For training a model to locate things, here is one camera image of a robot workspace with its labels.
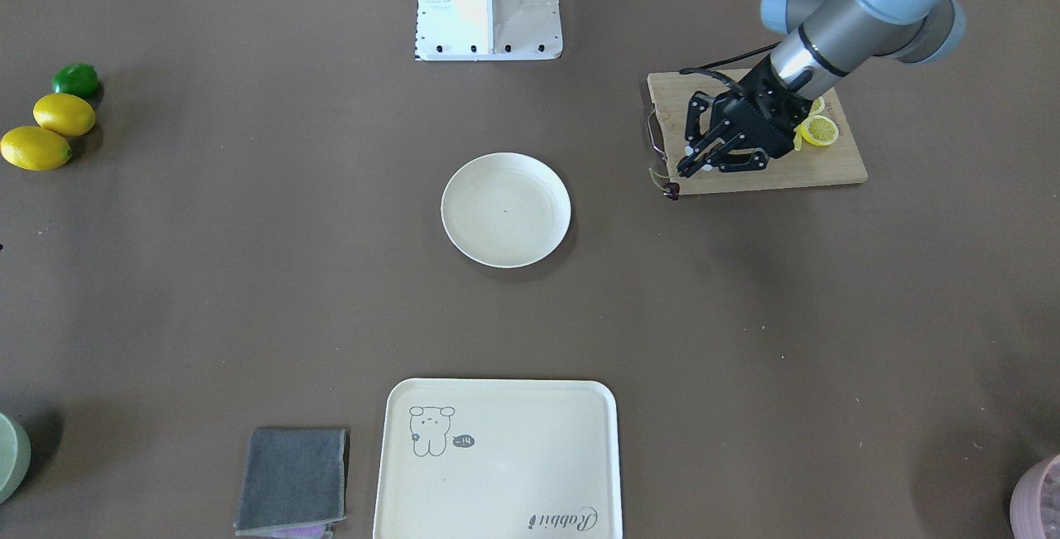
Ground bamboo cutting board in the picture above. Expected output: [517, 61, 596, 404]
[647, 72, 868, 197]

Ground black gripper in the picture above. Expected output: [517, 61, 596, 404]
[675, 57, 812, 177]

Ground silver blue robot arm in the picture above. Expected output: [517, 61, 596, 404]
[675, 0, 968, 178]

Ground green lime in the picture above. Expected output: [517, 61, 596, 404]
[51, 63, 101, 99]

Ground cream rabbit tray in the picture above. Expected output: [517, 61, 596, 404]
[373, 378, 624, 538]

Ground grey folded cloth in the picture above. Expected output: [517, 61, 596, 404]
[234, 427, 348, 538]

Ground cream round plate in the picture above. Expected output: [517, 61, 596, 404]
[440, 152, 572, 270]

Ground lemon slice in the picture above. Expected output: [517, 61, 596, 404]
[798, 115, 841, 147]
[807, 97, 826, 116]

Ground pink bowl with ice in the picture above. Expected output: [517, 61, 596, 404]
[1009, 455, 1059, 538]

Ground green bowl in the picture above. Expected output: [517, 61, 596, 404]
[1, 414, 31, 503]

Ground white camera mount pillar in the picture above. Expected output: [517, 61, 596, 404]
[414, 0, 564, 60]

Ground whole yellow lemon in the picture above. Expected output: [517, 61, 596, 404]
[1, 127, 75, 171]
[31, 93, 96, 137]

